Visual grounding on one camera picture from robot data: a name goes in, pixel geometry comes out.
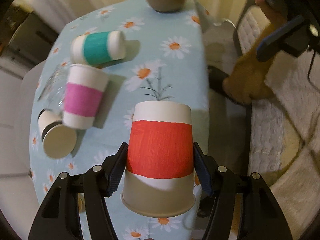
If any red banded paper cup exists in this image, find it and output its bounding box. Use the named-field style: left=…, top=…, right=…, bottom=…
left=121, top=101, right=195, bottom=218

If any orange fuzzy sleeve forearm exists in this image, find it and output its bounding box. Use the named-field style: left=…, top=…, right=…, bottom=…
left=222, top=0, right=286, bottom=105

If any black banded paper cup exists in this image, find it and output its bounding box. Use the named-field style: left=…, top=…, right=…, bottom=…
left=37, top=109, right=77, bottom=159

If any pink banded paper cup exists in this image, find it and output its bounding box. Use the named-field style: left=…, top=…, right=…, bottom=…
left=62, top=64, right=108, bottom=129

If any teal banded paper cup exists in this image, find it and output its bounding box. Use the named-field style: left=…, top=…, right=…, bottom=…
left=70, top=31, right=126, bottom=66

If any white quilted cushion chair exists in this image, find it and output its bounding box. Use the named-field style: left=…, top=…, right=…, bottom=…
left=233, top=4, right=320, bottom=238

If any clear glass tumbler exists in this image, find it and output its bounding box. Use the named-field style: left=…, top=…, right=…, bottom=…
left=38, top=65, right=70, bottom=117

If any daisy print blue tablecloth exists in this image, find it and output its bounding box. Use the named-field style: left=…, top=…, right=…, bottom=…
left=30, top=0, right=209, bottom=239

